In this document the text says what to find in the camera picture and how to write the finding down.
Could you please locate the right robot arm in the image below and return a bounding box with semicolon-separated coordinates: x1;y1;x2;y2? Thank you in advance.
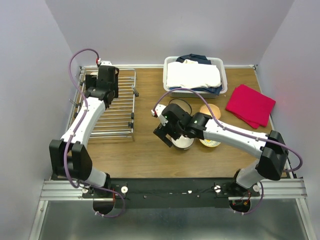
151;103;288;196

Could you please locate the red folded cloth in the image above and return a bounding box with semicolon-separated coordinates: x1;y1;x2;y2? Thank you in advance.
225;84;276;129

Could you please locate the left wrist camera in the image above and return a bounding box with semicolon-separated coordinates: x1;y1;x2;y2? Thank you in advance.
95;58;112;67

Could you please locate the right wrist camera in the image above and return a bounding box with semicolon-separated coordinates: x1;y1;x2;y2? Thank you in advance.
151;104;168;126

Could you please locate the white plastic laundry basket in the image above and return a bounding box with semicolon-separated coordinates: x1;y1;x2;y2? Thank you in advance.
163;56;229;99

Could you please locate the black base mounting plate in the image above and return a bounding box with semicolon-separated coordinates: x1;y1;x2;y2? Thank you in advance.
82;177;260;215

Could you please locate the beige flower pattern bowl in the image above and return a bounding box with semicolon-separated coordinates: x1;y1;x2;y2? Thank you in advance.
199;103;221;120

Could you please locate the white folded cloth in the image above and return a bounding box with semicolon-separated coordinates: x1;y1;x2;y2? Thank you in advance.
164;61;222;89

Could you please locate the dark blue floral bowl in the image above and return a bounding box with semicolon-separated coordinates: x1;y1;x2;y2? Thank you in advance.
168;98;193;115

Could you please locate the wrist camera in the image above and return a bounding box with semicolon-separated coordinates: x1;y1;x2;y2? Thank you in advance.
95;58;112;67
151;104;168;126

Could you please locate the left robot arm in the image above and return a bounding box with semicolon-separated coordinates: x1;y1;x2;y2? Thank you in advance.
49;64;119;198

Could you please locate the teal white bowl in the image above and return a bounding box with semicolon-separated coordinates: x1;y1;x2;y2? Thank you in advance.
171;135;194;151

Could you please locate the metal wire dish rack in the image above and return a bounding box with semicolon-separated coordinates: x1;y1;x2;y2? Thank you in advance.
68;68;141;143

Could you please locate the yellow dotted white bowl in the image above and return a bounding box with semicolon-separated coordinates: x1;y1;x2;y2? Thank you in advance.
199;139;221;148

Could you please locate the dark blue cloth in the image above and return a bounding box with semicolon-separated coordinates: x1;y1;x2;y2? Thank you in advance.
166;53;223;96

